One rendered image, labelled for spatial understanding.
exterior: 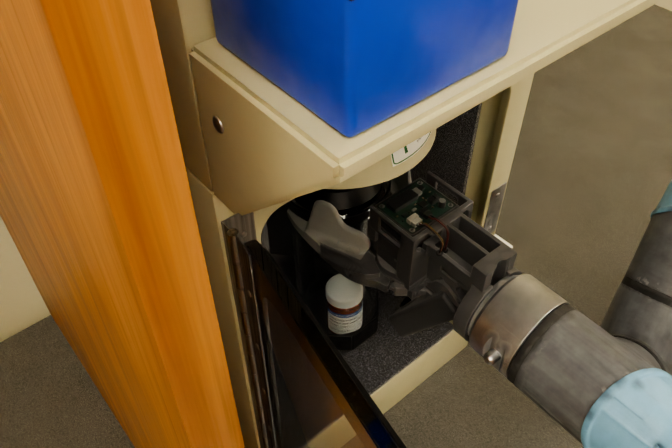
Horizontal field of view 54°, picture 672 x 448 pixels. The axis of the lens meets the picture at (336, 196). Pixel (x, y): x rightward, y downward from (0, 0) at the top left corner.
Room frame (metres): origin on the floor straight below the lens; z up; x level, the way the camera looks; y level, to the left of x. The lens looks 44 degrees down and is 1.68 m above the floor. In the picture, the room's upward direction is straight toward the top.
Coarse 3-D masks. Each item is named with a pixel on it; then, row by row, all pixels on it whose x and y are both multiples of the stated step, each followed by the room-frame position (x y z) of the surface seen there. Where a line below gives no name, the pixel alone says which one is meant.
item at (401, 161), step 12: (432, 132) 0.45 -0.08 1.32; (408, 144) 0.41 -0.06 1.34; (420, 144) 0.42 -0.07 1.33; (432, 144) 0.44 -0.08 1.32; (396, 156) 0.40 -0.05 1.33; (408, 156) 0.41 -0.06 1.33; (420, 156) 0.42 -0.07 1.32; (372, 168) 0.39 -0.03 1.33; (384, 168) 0.39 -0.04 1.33; (396, 168) 0.40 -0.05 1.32; (408, 168) 0.40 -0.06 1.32; (348, 180) 0.38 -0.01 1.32; (360, 180) 0.39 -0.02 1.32; (372, 180) 0.39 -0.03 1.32; (384, 180) 0.39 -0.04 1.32
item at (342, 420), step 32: (256, 256) 0.25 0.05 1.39; (256, 288) 0.25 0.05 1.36; (288, 288) 0.22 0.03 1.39; (288, 320) 0.21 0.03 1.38; (288, 352) 0.21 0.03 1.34; (320, 352) 0.18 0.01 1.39; (288, 384) 0.22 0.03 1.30; (320, 384) 0.18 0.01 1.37; (352, 384) 0.17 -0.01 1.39; (288, 416) 0.22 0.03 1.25; (320, 416) 0.18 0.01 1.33; (352, 416) 0.15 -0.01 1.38
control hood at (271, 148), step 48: (528, 0) 0.32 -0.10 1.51; (576, 0) 0.32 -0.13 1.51; (624, 0) 0.32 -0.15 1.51; (192, 48) 0.28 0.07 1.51; (528, 48) 0.27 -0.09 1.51; (576, 48) 0.29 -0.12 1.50; (240, 96) 0.24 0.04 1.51; (288, 96) 0.23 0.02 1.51; (432, 96) 0.23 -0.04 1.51; (480, 96) 0.24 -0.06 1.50; (240, 144) 0.25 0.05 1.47; (288, 144) 0.21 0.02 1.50; (336, 144) 0.20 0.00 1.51; (384, 144) 0.21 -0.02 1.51; (240, 192) 0.25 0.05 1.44; (288, 192) 0.22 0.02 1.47
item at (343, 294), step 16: (384, 192) 0.45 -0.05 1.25; (304, 208) 0.43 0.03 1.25; (352, 208) 0.43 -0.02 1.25; (368, 208) 0.43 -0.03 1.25; (352, 224) 0.42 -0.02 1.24; (304, 240) 0.44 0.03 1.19; (304, 256) 0.44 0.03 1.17; (320, 256) 0.43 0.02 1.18; (304, 272) 0.44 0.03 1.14; (320, 272) 0.43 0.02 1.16; (336, 272) 0.43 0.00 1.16; (304, 288) 0.44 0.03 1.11; (320, 288) 0.43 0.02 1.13; (336, 288) 0.43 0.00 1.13; (352, 288) 0.43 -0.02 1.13; (368, 288) 0.44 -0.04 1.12; (320, 304) 0.43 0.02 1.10; (336, 304) 0.42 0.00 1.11; (352, 304) 0.43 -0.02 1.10; (368, 304) 0.44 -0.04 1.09; (320, 320) 0.43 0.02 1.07; (336, 320) 0.42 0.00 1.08; (352, 320) 0.43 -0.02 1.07; (368, 320) 0.44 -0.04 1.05
